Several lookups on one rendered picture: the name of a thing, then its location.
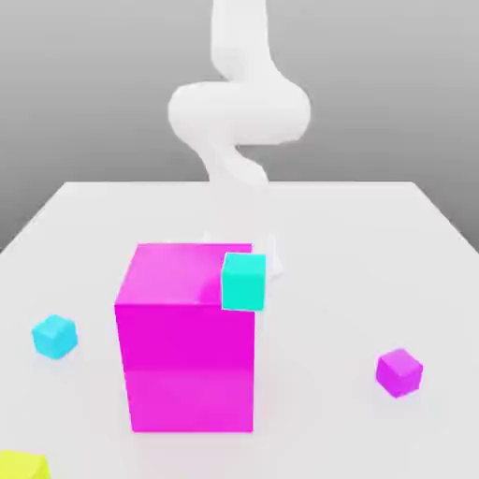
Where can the small sky blue cube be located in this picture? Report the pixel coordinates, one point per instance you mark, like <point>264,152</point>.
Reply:
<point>54,337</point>

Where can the large magenta box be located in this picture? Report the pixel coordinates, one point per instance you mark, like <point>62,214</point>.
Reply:
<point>187,355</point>

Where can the small yellow cube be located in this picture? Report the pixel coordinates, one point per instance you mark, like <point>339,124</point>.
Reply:
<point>20,466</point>

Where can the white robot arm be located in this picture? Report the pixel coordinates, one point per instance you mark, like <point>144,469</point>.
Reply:
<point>239,112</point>

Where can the small purple cube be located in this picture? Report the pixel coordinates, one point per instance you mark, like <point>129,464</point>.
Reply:
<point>399,372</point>

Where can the small turquoise cube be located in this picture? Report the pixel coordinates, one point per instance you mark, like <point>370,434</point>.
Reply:
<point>243,286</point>

